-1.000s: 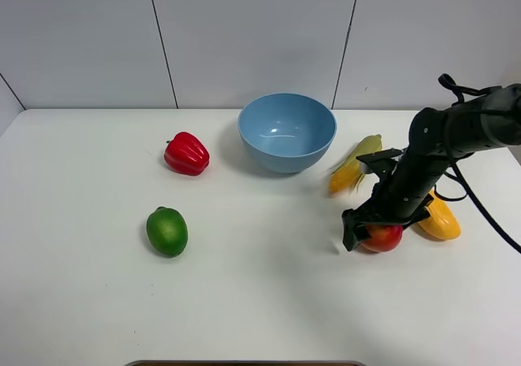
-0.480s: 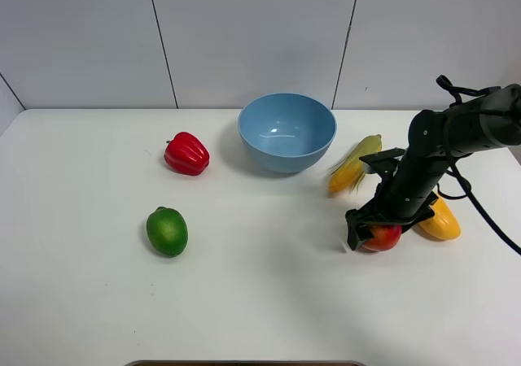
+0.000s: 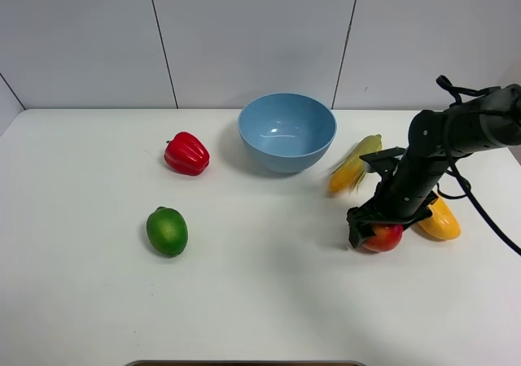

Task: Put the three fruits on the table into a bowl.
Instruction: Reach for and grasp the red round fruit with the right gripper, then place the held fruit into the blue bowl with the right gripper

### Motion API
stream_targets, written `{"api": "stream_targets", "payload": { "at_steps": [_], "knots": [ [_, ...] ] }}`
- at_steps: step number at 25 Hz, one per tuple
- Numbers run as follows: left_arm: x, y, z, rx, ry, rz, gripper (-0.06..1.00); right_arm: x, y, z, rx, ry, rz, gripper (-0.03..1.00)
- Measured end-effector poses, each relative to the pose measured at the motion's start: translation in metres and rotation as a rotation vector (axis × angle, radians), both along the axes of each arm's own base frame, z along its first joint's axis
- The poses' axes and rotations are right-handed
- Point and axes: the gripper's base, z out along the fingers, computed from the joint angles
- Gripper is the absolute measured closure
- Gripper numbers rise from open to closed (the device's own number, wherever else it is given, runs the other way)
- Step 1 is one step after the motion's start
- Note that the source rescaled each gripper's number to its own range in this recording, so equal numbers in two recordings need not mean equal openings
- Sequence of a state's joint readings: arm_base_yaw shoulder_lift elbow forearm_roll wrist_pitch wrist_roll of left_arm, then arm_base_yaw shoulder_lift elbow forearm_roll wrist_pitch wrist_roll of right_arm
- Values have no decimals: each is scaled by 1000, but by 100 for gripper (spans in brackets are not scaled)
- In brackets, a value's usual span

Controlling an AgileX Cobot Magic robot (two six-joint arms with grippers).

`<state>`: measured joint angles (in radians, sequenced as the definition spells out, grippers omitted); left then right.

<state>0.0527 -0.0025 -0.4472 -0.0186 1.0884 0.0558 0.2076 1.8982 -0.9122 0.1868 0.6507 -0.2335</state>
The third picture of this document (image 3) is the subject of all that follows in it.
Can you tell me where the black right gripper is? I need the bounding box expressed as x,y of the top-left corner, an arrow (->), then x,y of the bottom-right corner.
347,149 -> 448,249

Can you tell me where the red pomegranate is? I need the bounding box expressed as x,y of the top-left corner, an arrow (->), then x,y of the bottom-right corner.
361,224 -> 404,252

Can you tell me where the yellow mango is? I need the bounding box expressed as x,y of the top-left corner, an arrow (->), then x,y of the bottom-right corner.
413,195 -> 461,241

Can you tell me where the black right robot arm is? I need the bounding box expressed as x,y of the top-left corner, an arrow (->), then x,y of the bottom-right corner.
347,84 -> 520,239

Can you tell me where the blue plastic bowl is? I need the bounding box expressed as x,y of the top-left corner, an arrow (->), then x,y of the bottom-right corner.
237,93 -> 337,174

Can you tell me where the corn cob with husk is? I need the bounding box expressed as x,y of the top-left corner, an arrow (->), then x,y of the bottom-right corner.
327,134 -> 383,195

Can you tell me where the red bell pepper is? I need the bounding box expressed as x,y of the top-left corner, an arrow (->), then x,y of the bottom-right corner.
164,132 -> 210,176

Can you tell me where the green lime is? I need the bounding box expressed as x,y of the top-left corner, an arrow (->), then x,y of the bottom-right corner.
146,207 -> 188,257

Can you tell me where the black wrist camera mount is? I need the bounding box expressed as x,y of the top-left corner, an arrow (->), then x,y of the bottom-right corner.
359,146 -> 406,180

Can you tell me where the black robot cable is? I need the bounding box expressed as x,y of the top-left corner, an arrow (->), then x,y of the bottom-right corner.
435,74 -> 521,257

